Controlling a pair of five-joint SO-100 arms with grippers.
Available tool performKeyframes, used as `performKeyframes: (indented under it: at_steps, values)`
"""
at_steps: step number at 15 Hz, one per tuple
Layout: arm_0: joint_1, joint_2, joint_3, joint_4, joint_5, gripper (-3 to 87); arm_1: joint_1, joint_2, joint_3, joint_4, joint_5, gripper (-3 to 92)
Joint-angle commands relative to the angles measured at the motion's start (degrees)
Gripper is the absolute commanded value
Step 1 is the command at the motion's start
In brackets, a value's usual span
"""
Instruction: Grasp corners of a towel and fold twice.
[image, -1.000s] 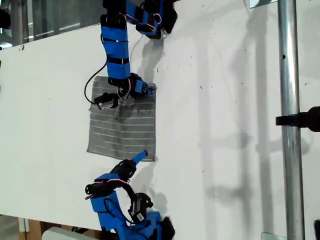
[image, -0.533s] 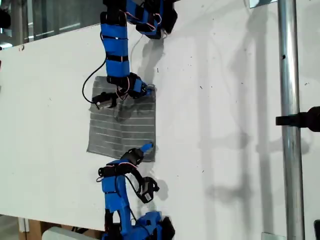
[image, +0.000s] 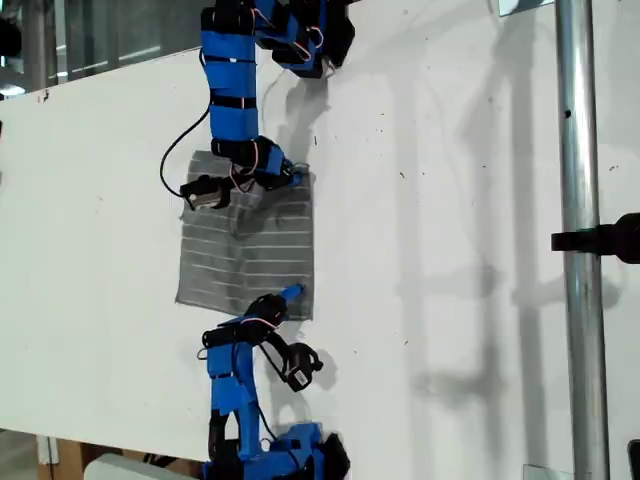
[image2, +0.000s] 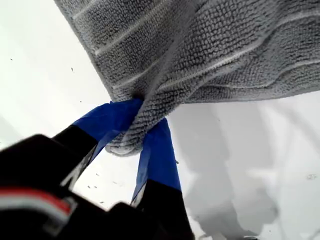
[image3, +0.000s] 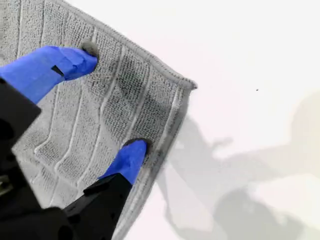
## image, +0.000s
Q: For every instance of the grey striped towel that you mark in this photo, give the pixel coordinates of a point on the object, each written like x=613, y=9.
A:
x=280, y=250

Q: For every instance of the white box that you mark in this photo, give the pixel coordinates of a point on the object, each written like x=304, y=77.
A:
x=125, y=470

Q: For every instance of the black round object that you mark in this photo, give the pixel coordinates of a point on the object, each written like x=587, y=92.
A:
x=9, y=37

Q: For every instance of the dark box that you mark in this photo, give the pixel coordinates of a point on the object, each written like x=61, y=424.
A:
x=635, y=460

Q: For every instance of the camera black stalk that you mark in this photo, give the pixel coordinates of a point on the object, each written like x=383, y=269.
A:
x=282, y=341

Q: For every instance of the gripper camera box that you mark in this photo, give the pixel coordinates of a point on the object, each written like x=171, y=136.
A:
x=205, y=194
x=301, y=367

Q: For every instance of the metal bracket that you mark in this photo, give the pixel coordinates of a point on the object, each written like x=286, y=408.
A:
x=510, y=6

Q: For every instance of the steel post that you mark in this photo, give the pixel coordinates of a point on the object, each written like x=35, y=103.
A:
x=580, y=150

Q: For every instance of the black post clamp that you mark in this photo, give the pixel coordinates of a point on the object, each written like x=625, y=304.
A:
x=620, y=237

